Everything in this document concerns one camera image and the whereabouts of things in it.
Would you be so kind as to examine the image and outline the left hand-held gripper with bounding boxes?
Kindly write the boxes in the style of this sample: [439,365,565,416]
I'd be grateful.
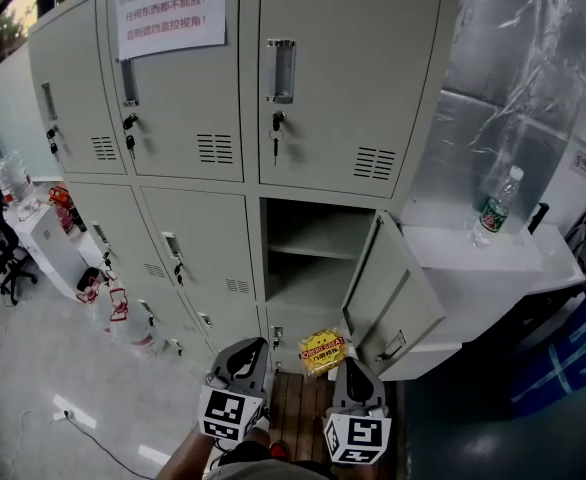
[197,336,271,442]

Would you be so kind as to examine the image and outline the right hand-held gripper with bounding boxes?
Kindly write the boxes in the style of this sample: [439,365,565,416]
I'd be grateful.
[322,357,393,466]

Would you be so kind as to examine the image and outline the yellow snack packet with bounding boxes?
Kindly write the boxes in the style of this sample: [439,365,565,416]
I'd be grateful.
[298,328,350,382]

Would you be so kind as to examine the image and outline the grey metal locker cabinet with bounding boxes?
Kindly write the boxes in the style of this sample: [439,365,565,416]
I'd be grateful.
[26,0,462,384]

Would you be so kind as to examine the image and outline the person's left forearm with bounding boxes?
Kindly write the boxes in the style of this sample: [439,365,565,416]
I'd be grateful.
[155,425,234,480]

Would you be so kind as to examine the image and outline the wooden slat pallet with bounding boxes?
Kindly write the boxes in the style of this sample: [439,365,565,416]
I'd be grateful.
[265,370,399,479]

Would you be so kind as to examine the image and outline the person's clothing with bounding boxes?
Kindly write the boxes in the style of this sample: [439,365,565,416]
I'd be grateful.
[207,440,339,480]

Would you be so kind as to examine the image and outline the white stepped block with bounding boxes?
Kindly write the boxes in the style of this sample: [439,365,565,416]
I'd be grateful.
[352,212,544,382]

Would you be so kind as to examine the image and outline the blue wrapped package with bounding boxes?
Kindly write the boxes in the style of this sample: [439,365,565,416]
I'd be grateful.
[510,272,586,409]

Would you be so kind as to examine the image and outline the white water dispenser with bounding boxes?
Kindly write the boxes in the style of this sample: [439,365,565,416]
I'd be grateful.
[10,202,92,299]

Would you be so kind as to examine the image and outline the clear green label water bottle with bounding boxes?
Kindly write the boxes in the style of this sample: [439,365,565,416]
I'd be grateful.
[470,165,525,248]

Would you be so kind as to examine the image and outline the grey backpack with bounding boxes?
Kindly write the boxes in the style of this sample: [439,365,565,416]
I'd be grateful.
[565,220,586,269]

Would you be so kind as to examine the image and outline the large clear water jug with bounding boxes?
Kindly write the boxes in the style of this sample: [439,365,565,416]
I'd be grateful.
[0,150,37,209]

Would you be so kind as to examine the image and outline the silver foil sheet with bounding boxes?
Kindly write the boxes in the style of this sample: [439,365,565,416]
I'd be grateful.
[402,0,586,229]

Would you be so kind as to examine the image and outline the white paper notice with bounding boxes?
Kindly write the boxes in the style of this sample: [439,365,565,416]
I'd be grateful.
[114,0,228,61]

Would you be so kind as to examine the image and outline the red handle water jug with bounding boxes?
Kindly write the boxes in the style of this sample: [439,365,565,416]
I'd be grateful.
[105,285,167,355]
[75,266,114,332]

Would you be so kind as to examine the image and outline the black floor cable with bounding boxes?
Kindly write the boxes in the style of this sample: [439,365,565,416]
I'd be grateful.
[67,414,155,480]

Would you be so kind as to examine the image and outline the black clamp handle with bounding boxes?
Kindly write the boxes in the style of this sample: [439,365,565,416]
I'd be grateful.
[526,201,550,235]

